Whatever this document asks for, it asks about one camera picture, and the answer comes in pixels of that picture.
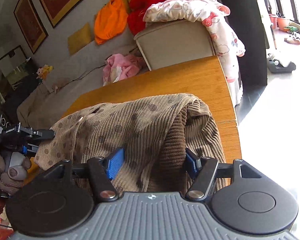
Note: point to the yellow square cushion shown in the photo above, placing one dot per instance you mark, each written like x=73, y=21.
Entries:
x=79, y=39

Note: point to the pink crumpled cloth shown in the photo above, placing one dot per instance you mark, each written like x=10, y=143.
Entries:
x=119, y=67

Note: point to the lower framed red picture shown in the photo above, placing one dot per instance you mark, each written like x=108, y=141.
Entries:
x=30, y=24

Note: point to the floral white pink blanket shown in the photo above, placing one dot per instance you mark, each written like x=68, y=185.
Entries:
x=211, y=14

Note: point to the small grey plush toy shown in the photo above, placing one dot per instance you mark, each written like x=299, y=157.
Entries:
x=59, y=84

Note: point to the black floor stand base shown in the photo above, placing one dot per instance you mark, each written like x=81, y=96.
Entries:
x=277, y=65

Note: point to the brown knit gloved hand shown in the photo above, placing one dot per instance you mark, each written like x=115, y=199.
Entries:
x=12, y=180

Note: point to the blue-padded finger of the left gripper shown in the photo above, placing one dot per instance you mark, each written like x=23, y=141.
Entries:
x=29, y=149

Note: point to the orange pumpkin plush cushion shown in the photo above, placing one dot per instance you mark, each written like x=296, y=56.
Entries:
x=110, y=21

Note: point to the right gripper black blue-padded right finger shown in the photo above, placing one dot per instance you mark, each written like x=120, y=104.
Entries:
x=202, y=172

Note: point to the small cartoon doll toy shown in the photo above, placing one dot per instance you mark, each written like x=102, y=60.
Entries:
x=42, y=72

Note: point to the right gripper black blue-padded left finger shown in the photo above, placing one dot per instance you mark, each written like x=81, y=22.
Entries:
x=102, y=171

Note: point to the glass fish tank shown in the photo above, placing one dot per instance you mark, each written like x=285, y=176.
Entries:
x=18, y=75

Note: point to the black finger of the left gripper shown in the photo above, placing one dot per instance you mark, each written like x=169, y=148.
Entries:
x=40, y=134

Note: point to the beige sofa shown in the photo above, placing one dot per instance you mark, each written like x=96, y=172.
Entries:
x=159, y=45

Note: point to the brown corduroy polka-dot garment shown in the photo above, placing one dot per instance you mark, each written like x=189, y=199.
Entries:
x=154, y=132

